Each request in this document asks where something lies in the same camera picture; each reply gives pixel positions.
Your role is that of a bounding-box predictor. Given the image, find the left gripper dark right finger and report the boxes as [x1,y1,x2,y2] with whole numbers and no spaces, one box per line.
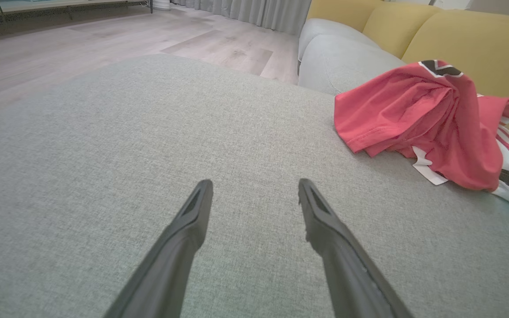
[298,178,414,318]

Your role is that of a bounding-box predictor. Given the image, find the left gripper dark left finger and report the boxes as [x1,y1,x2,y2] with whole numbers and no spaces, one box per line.
[104,179,214,318]

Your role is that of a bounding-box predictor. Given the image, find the red basketball jersey white sleeves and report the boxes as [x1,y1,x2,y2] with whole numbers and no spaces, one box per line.
[333,59,509,209]

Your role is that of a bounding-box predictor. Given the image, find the large grey sofa seat cushion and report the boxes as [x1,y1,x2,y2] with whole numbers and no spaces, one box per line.
[0,54,509,318]

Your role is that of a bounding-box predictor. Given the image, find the yellow sofa back cushion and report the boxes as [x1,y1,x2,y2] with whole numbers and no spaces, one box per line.
[362,2,441,59]
[402,10,509,162]
[306,0,385,33]

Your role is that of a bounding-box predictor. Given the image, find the small grey sofa seat cushion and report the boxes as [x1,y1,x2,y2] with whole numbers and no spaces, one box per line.
[298,34,407,96]
[298,19,381,62]

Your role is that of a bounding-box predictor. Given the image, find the grey pleated curtain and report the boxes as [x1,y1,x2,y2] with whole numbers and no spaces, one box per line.
[170,0,312,36]

